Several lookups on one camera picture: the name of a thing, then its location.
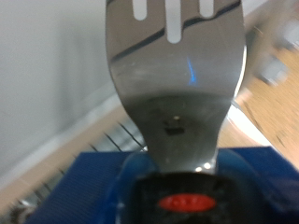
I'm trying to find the blue object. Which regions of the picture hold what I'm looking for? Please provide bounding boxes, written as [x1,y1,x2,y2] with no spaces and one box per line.
[24,0,299,224]

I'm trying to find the silver toaster oven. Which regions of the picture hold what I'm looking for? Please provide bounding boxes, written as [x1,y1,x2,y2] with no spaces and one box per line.
[0,0,125,194]

